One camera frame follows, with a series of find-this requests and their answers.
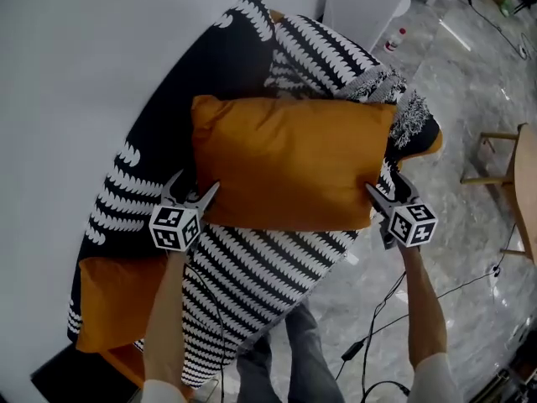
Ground black cabinet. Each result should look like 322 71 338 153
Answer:
29 342 142 403

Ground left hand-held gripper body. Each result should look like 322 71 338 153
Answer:
149 201 202 252

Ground person's grey trousers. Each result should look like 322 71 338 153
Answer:
235 299 347 403

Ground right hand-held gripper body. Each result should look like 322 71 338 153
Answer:
379 201 439 252

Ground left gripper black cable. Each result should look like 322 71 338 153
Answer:
183 262 230 403

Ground wooden chair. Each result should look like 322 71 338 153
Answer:
460 122 537 265

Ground white shelf unit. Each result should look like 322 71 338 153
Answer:
325 0 416 52

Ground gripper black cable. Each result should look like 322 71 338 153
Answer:
333 268 409 403
183 262 230 403

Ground person's right forearm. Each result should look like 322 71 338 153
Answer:
396 243 448 371

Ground orange pillow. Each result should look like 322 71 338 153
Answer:
75 254 171 353
190 94 398 232

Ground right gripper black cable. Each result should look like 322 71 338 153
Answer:
333 268 409 403

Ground black white striped sofa blanket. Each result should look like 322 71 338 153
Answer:
66 0 441 390

